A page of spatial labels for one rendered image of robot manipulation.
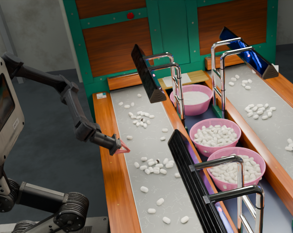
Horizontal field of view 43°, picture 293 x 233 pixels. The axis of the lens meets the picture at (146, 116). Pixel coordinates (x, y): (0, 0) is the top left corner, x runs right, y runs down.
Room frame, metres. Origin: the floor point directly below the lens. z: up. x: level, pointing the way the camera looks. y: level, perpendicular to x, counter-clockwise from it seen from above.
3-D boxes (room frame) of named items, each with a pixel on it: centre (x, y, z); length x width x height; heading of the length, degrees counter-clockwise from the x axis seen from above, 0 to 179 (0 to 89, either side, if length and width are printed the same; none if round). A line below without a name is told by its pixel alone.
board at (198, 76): (2.26, -0.27, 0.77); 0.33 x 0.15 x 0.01; 96
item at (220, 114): (1.89, -0.51, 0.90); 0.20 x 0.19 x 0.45; 6
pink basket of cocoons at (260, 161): (1.32, -0.37, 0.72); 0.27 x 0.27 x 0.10
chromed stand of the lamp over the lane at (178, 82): (1.84, -0.12, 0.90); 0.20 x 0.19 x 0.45; 6
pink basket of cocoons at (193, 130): (1.60, -0.34, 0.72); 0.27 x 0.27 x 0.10
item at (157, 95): (1.84, -0.04, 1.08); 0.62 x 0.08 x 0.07; 6
